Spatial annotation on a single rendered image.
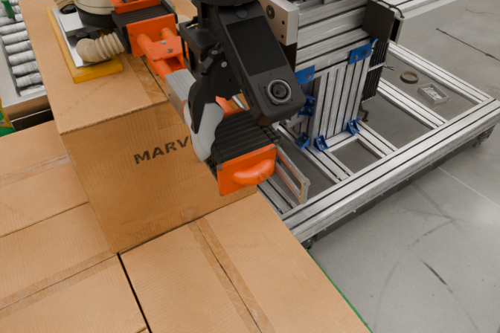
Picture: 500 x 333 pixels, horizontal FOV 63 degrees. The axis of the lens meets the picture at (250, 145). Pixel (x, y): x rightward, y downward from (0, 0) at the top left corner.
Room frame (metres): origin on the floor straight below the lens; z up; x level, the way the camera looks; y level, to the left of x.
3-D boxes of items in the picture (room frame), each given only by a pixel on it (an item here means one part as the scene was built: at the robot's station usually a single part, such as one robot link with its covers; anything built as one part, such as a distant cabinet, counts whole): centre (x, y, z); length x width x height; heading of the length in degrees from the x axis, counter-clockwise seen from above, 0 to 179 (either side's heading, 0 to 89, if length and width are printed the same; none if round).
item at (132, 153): (0.88, 0.30, 0.74); 0.60 x 0.40 x 0.40; 29
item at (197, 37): (0.38, 0.03, 1.22); 0.09 x 0.08 x 0.12; 28
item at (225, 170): (0.36, 0.02, 1.07); 0.08 x 0.07 x 0.05; 28
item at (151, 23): (0.67, 0.18, 1.07); 0.10 x 0.08 x 0.06; 118
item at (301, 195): (0.43, 0.00, 1.07); 0.31 x 0.03 x 0.05; 28
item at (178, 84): (0.48, 0.08, 1.07); 0.07 x 0.07 x 0.04; 28
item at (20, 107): (1.20, 0.49, 0.58); 0.70 x 0.03 x 0.06; 121
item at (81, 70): (0.84, 0.39, 0.97); 0.34 x 0.10 x 0.05; 28
